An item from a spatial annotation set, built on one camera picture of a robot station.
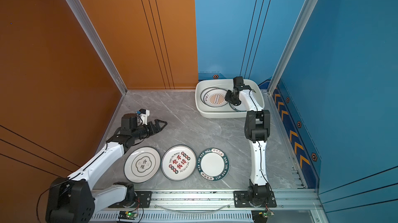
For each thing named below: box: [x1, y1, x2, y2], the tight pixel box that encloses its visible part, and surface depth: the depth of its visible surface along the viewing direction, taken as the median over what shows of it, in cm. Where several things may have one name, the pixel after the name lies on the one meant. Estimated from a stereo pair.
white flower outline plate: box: [123, 146, 162, 184], surface depth 84 cm
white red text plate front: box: [161, 144, 197, 182], surface depth 86 cm
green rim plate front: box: [196, 147, 230, 182], surface depth 87 cm
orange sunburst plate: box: [200, 86, 229, 108], surface depth 114 cm
